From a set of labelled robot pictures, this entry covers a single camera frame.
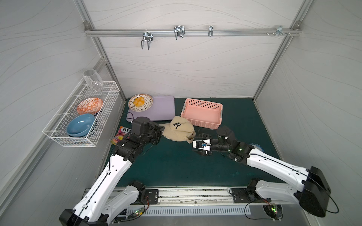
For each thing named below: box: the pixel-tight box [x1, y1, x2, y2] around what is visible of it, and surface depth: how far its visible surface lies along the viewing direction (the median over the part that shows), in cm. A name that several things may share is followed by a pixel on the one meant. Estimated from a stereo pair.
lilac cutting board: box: [126, 95, 176, 122], surface depth 113 cm
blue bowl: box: [65, 113, 95, 138], surface depth 62 cm
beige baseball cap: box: [159, 115, 197, 144], surface depth 75 cm
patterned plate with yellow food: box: [128, 93, 154, 113], surface depth 117 cm
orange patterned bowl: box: [76, 97, 104, 116], surface depth 72 cm
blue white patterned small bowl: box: [249, 143, 265, 153], surface depth 90 cm
